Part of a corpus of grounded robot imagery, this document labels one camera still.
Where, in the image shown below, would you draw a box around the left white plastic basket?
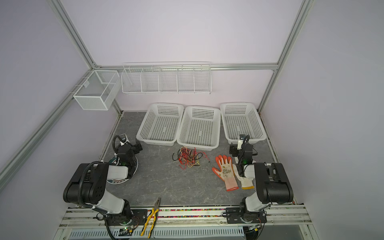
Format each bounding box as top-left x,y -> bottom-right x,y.
136,103 -> 184,146

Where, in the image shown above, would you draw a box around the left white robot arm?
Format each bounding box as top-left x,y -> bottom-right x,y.
63,140 -> 143,226

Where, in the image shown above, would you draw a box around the yellow handled pliers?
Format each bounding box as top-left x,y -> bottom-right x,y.
140,197 -> 161,239

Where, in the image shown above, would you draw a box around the red clip lead cable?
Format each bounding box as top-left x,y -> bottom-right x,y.
179,146 -> 211,166

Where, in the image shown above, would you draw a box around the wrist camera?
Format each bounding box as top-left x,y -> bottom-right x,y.
237,135 -> 246,150
119,134 -> 130,144

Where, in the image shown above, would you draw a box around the white plastic basket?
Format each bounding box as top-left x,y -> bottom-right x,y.
220,103 -> 267,144
177,106 -> 221,151
136,103 -> 184,146

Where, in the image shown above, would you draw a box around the middle white plastic basket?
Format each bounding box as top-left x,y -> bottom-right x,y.
177,106 -> 221,151

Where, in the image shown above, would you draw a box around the white mesh box basket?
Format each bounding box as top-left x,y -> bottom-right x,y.
74,70 -> 122,111

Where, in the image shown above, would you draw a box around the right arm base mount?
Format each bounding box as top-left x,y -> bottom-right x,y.
222,207 -> 267,224

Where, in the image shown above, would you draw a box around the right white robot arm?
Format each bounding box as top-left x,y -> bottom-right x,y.
226,144 -> 294,224

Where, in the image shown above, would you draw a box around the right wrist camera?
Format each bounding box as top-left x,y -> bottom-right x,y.
237,135 -> 246,150

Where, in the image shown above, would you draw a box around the green rimmed white plate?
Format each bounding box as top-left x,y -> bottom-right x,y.
107,156 -> 139,185

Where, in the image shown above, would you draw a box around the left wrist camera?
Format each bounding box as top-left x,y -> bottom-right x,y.
119,134 -> 130,144

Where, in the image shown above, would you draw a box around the orange coated work glove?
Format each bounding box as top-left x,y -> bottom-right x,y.
212,155 -> 239,192

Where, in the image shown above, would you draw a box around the white yellow-cuffed work glove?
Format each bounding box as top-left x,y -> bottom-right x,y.
232,164 -> 255,190

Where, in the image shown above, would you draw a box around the right white plastic basket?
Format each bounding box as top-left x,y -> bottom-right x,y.
220,103 -> 267,144

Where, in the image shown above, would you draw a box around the aluminium front rail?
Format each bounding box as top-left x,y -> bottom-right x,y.
59,205 -> 312,229

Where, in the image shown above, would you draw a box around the yellow cable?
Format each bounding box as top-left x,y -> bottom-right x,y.
179,148 -> 201,166

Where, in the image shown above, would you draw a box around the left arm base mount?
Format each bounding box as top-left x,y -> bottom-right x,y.
106,209 -> 148,227

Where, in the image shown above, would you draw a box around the long white wire shelf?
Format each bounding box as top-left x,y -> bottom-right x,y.
121,62 -> 212,94

